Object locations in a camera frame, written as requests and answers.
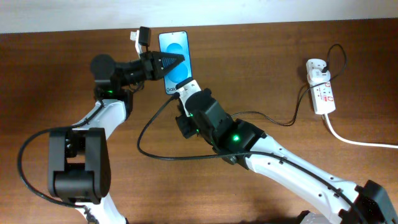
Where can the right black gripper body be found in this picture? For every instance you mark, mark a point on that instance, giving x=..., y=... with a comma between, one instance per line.
x=190, y=124

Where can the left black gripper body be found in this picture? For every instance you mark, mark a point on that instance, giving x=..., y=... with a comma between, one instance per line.
x=138, y=71

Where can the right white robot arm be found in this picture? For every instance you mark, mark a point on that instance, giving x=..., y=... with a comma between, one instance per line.
x=240, y=142

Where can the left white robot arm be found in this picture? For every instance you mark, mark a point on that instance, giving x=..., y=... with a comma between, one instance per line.
x=79, y=172

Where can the white USB charger plug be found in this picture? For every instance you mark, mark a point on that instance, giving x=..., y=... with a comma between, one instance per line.
x=315, y=73

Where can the white power strip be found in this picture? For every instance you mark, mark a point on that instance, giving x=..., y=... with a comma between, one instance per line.
x=322, y=98

